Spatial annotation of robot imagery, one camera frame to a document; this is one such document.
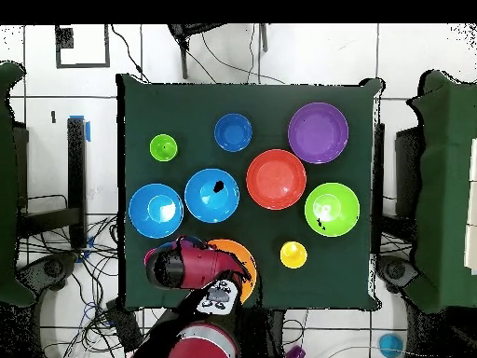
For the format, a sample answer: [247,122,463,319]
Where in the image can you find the large yellow-orange bowl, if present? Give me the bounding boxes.
[207,238,259,305]

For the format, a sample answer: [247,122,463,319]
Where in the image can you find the green cloth side table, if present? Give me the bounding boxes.
[0,61,36,309]
[403,70,477,314]

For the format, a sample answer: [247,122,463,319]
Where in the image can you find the small dark blue bowl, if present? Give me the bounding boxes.
[213,113,253,153]

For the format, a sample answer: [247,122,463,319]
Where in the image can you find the black floor frame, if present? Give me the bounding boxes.
[54,24,111,69]

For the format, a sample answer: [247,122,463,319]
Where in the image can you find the green cup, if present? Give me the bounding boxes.
[149,133,179,163]

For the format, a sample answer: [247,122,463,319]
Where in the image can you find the dark green tablecloth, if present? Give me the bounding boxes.
[116,73,385,312]

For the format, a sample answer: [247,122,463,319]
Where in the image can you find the blue cup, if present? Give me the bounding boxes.
[377,333,404,358]

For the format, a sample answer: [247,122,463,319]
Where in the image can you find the black floor cable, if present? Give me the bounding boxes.
[110,24,150,84]

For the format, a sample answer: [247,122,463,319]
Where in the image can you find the orange-red shallow bowl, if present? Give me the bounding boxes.
[245,148,307,211]

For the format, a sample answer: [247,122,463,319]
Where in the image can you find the green bowl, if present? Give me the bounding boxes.
[304,182,361,238]

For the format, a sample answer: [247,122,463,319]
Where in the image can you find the light blue bowl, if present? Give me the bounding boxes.
[128,183,184,240]
[184,168,240,224]

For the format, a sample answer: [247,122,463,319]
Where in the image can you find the black table frame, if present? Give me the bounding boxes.
[16,117,89,249]
[372,122,422,255]

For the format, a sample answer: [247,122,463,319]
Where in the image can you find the yellow cup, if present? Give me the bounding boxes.
[279,241,308,269]

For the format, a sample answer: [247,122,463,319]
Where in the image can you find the purple bowl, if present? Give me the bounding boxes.
[287,102,350,165]

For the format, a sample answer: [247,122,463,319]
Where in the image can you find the tangle of cables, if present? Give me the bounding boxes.
[18,213,150,358]

